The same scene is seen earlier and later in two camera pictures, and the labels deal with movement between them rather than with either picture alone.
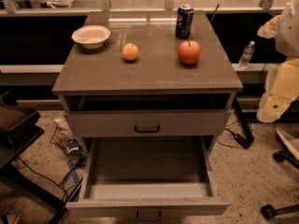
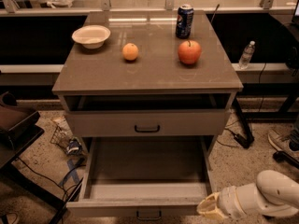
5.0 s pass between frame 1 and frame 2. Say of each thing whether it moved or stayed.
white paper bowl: stayed
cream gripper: moved
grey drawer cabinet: stayed
